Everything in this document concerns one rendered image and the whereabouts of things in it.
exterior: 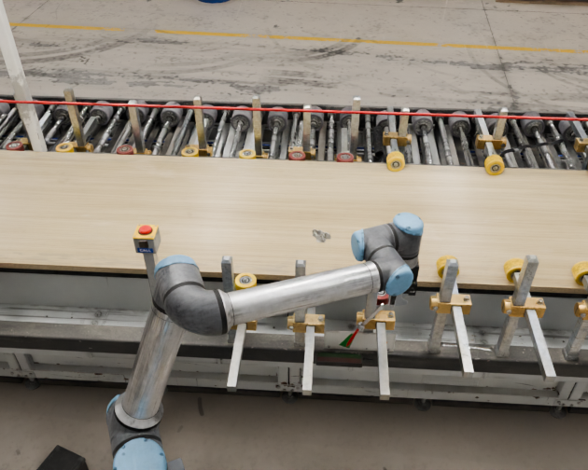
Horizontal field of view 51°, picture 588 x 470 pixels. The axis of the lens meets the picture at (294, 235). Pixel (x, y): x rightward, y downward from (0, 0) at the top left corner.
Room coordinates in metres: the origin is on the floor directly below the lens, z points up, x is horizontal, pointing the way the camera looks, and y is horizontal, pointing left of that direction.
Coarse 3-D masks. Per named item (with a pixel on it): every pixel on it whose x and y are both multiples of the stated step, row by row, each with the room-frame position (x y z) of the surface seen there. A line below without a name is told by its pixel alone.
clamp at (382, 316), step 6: (360, 312) 1.51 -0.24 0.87; (378, 312) 1.51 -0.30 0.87; (384, 312) 1.51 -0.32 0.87; (360, 318) 1.49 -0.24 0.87; (366, 318) 1.48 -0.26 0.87; (372, 318) 1.48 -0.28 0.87; (378, 318) 1.48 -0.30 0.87; (384, 318) 1.48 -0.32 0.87; (390, 318) 1.48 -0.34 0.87; (366, 324) 1.47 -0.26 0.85; (372, 324) 1.47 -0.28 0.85; (390, 324) 1.47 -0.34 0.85
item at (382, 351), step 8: (376, 328) 1.45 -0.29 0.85; (384, 328) 1.44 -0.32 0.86; (376, 336) 1.43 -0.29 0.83; (384, 336) 1.41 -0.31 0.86; (384, 344) 1.37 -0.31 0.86; (384, 352) 1.33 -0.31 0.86; (384, 360) 1.30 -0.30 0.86; (384, 368) 1.27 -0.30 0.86; (384, 376) 1.24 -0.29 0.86; (384, 384) 1.20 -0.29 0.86; (384, 392) 1.18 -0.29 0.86
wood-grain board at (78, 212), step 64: (0, 192) 2.20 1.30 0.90; (64, 192) 2.20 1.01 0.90; (128, 192) 2.20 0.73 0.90; (192, 192) 2.20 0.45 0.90; (256, 192) 2.20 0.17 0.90; (320, 192) 2.20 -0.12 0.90; (384, 192) 2.20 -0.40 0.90; (448, 192) 2.20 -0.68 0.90; (512, 192) 2.20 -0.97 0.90; (576, 192) 2.20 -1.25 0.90; (0, 256) 1.78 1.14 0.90; (64, 256) 1.77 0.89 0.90; (128, 256) 1.77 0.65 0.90; (192, 256) 1.77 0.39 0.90; (256, 256) 1.77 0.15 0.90; (320, 256) 1.77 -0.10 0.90; (512, 256) 1.77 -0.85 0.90; (576, 256) 1.77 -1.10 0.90
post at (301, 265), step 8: (296, 264) 1.51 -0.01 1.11; (304, 264) 1.51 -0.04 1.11; (296, 272) 1.50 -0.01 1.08; (304, 272) 1.50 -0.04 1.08; (296, 312) 1.50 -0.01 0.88; (304, 312) 1.50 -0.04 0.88; (296, 320) 1.50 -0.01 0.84; (304, 320) 1.50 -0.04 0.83; (296, 336) 1.50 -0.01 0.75; (304, 336) 1.53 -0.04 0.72
